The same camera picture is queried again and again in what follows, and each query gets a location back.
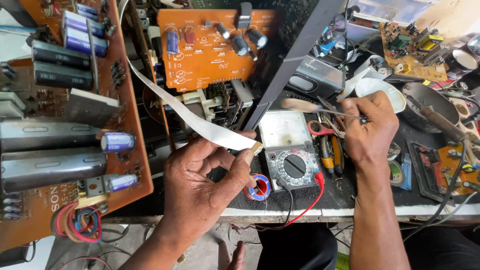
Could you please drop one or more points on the black multimeter probe lead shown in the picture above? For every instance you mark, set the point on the black multimeter probe lead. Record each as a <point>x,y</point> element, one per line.
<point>289,210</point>

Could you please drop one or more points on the person's left hand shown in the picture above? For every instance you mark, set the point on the person's left hand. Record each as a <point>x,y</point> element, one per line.
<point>191,191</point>

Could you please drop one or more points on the person's right hand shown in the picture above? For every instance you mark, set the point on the person's right hand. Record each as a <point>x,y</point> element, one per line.
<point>371,135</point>

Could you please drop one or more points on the blue flat packet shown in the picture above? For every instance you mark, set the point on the blue flat packet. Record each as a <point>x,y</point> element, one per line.
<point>406,170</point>

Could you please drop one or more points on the large orange power circuit board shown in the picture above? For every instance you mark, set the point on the large orange power circuit board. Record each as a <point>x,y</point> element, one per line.
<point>56,123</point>

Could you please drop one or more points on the red and blue solder spool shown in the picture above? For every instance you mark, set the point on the red and blue solder spool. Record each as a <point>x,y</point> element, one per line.
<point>258,187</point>

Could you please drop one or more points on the yellow circuit board with components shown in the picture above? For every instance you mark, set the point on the yellow circuit board with components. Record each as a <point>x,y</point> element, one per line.
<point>408,52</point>

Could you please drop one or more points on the red multimeter probe lead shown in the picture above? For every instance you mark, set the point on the red multimeter probe lead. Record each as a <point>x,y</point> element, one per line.
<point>307,208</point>

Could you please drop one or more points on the shiny round metal speakers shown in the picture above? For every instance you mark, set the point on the shiny round metal speakers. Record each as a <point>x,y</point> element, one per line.
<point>467,60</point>

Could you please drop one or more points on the person's black trousers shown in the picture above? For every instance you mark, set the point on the person's black trousers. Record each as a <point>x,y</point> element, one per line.
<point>300,247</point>

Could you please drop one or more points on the small black speaker box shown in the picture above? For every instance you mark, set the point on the small black speaker box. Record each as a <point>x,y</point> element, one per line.
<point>318,77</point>

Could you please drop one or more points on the orange circuit board in black frame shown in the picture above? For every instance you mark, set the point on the orange circuit board in black frame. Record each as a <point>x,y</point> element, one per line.
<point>438,172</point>

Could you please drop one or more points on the white shallow bowl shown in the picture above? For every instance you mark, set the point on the white shallow bowl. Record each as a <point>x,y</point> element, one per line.
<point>382,93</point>

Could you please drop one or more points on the white plastic cup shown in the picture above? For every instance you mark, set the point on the white plastic cup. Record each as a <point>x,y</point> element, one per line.
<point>369,67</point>

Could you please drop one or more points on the small orange circuit board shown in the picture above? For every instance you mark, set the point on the small orange circuit board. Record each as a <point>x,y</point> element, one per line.
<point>210,56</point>

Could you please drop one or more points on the black audio device chassis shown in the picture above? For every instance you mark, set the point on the black audio device chassis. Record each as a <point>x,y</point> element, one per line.
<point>285,45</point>

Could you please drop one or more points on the round black pan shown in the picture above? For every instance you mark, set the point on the round black pan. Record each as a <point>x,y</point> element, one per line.
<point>423,101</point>

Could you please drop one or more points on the tape roll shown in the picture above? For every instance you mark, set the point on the tape roll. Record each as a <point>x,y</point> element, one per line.
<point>395,172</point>

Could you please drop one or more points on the wooden power socket strip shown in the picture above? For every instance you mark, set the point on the wooden power socket strip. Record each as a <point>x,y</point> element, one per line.
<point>467,120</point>

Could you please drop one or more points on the analog multimeter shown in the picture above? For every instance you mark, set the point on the analog multimeter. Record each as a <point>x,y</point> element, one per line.
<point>288,150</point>

